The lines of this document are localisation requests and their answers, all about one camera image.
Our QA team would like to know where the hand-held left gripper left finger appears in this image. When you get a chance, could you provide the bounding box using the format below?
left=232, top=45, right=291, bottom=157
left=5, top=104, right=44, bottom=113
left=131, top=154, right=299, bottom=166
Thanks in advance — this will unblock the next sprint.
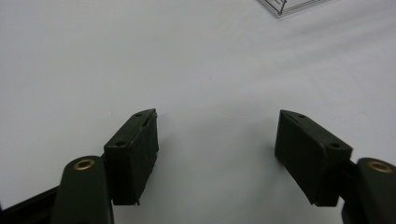
left=103, top=107, right=160, bottom=206

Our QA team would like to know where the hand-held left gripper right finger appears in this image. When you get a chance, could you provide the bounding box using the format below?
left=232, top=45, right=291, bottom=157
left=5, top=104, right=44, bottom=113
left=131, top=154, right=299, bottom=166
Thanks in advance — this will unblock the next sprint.
left=274, top=109, right=354, bottom=207

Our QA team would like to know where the clear plastic box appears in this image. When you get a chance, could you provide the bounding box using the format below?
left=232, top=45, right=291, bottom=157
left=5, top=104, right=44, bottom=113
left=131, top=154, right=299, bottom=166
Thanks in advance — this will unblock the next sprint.
left=257, top=0, right=335, bottom=18

